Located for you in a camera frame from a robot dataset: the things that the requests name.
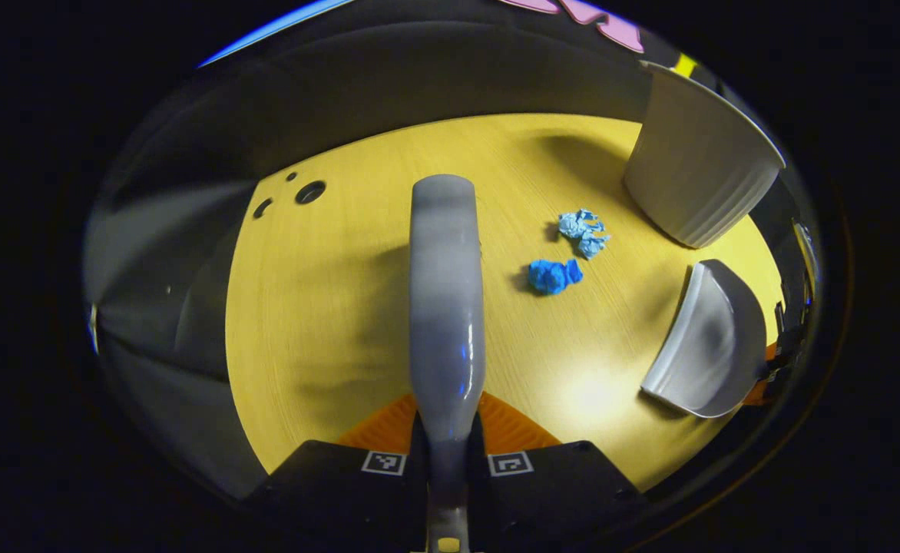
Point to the black backdrop cloth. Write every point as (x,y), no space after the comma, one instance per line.
(419,69)

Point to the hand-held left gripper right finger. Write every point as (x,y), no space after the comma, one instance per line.
(557,491)

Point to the light blue paper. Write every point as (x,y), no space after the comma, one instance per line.
(584,233)

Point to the small grey broom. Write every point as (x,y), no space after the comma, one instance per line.
(446,307)

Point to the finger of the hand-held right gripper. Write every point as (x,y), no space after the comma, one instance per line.
(782,357)

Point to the dark blue paper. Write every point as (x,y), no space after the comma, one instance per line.
(554,275)

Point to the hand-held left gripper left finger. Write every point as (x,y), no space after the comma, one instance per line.
(327,491)

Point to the grey dustpan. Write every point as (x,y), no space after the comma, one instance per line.
(711,346)

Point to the white ribbed garbage bin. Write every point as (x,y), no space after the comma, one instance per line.
(696,169)

